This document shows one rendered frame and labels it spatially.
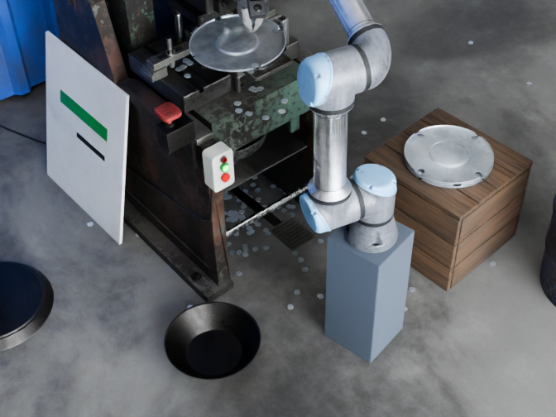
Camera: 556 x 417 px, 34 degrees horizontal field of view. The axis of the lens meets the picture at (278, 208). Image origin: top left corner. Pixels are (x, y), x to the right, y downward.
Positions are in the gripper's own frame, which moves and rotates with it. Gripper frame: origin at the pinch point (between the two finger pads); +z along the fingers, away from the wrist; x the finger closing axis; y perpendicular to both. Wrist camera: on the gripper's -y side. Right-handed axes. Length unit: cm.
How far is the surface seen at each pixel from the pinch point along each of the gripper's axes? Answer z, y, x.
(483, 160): 49, -17, -73
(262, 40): 10.9, 7.7, -4.1
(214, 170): 27.9, -26.4, 15.4
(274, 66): 10.1, -5.2, -5.4
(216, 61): 10.9, 0.4, 10.8
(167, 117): 11.0, -20.5, 27.1
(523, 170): 51, -21, -85
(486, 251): 80, -31, -75
